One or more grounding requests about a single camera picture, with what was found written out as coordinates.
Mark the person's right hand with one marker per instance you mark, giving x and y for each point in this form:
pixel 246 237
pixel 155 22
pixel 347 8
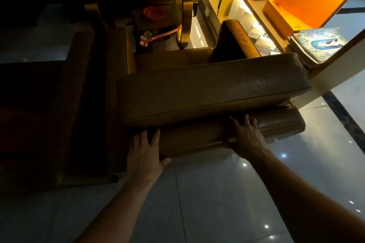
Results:
pixel 249 143

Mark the person's left hand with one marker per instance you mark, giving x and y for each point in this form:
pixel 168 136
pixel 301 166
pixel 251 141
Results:
pixel 144 160

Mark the person's right middle finger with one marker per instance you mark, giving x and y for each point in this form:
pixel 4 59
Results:
pixel 246 121

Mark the person's left thumb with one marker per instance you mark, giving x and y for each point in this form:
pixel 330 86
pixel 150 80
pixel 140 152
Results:
pixel 166 163

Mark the person's left middle finger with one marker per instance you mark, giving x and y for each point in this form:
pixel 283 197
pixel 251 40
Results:
pixel 143 139

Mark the person's right thumb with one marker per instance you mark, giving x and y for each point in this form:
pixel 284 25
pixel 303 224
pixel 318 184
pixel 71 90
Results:
pixel 230 143

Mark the brown leather seat cushion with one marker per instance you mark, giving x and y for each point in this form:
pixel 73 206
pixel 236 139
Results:
pixel 211 89

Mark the person's right forearm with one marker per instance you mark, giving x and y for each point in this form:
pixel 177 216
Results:
pixel 302 203

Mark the person's left forearm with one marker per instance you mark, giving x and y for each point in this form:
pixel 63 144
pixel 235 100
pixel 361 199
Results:
pixel 119 211

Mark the brown leather armchair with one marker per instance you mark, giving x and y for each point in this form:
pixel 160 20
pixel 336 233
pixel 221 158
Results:
pixel 199 140

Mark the brown leather throw pillow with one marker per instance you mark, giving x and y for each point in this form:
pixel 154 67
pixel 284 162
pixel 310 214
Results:
pixel 238 37

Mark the row of white boxes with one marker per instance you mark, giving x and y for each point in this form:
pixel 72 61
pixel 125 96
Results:
pixel 256 35

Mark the stack of books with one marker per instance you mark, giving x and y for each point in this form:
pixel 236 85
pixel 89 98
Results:
pixel 302 53

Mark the cream shelving unit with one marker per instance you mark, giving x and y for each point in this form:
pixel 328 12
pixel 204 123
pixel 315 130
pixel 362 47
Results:
pixel 336 69

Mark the pink plastic stick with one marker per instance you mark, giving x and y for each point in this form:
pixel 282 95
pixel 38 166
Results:
pixel 162 35

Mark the dark brown armchair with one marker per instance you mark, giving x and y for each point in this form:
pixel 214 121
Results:
pixel 42 109

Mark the flat orange box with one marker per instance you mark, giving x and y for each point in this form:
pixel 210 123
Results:
pixel 281 19

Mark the blue cover magazine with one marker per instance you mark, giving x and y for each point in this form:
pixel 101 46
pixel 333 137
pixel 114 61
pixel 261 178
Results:
pixel 322 43

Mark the dark square stool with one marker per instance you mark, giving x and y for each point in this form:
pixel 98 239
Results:
pixel 159 20

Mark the orange plastic bowl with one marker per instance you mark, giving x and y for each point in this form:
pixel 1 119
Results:
pixel 154 13

